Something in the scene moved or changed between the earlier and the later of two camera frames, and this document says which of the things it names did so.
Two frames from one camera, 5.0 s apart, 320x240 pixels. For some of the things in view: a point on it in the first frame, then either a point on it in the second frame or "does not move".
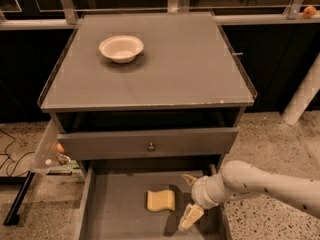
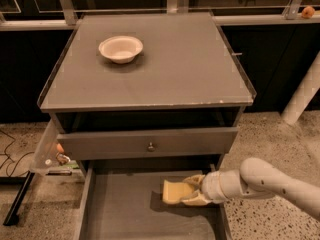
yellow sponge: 161,200 → 173,192
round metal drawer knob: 151,148 does not move
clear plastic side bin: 51,155 does not move
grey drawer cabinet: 140,100 does not move
